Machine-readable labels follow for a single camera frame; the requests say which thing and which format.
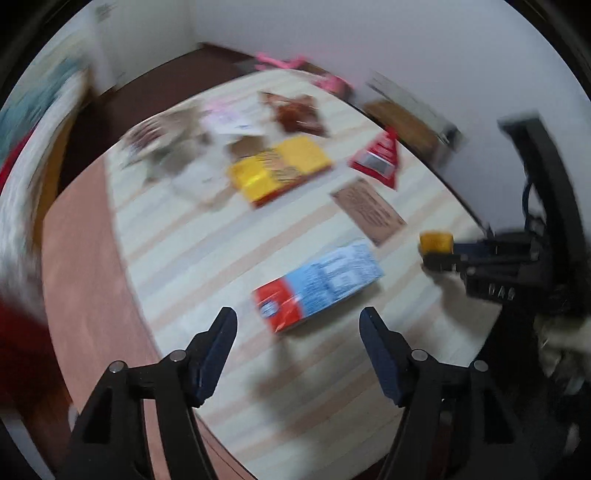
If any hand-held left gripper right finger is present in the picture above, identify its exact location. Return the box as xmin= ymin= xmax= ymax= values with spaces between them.
xmin=359 ymin=307 xmax=542 ymax=480

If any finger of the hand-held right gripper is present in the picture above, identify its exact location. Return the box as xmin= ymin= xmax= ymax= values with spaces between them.
xmin=422 ymin=252 xmax=472 ymax=275
xmin=450 ymin=239 xmax=498 ymax=257

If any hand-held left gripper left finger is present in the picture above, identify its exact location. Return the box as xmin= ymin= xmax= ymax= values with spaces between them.
xmin=58 ymin=307 xmax=239 ymax=480

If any small yellow block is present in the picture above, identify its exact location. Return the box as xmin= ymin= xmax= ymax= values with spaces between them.
xmin=419 ymin=232 xmax=455 ymax=254

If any brown cardboard card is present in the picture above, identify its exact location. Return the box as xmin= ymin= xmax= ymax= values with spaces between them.
xmin=329 ymin=177 xmax=408 ymax=248

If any blue and red carton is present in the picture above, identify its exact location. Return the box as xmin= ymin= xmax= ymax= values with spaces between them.
xmin=253 ymin=237 xmax=385 ymax=334

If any striped cream tablecloth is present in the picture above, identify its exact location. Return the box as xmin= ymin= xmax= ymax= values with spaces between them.
xmin=104 ymin=69 xmax=504 ymax=480

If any red triangular packet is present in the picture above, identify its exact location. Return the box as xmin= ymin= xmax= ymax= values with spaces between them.
xmin=347 ymin=127 xmax=400 ymax=190

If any white paper packet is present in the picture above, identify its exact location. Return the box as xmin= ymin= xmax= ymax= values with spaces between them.
xmin=172 ymin=156 xmax=232 ymax=205

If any yellow snack box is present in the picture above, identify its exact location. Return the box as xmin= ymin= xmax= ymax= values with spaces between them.
xmin=228 ymin=135 xmax=334 ymax=209

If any dark brown snack packet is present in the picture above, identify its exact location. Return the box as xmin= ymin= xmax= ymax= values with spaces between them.
xmin=257 ymin=91 xmax=330 ymax=138

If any grey and brown packet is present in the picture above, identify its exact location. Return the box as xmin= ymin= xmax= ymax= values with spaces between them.
xmin=119 ymin=107 xmax=206 ymax=169

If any pink and white packet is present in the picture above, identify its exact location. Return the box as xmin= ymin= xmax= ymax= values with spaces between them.
xmin=200 ymin=96 xmax=267 ymax=137

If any pink plastic item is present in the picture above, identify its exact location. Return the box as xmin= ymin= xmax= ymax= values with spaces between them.
xmin=253 ymin=52 xmax=309 ymax=73

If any black chair frame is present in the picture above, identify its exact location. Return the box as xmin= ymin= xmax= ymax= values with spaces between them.
xmin=497 ymin=110 xmax=591 ymax=319

